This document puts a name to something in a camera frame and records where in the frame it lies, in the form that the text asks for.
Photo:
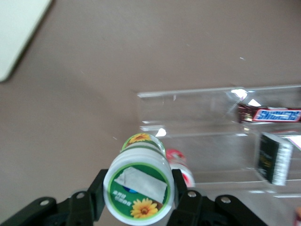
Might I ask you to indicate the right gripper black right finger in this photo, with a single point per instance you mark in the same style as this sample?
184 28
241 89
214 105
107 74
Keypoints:
192 209

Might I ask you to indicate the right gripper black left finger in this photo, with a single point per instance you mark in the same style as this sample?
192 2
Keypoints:
82 209

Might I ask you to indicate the green gum bottle flower print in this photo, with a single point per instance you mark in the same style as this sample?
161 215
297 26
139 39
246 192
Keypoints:
138 188

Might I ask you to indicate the red gum bottle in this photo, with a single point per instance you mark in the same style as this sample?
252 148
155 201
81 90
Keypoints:
181 164

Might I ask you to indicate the cream rectangular tray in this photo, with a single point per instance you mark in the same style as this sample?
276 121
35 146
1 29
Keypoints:
16 30

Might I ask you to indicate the small black box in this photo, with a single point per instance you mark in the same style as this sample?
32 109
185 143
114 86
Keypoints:
268 157

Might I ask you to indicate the clear acrylic stepped shelf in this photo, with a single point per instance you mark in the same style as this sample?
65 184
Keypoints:
200 113

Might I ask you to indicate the Snickers chocolate bar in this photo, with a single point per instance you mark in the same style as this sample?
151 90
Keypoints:
277 115

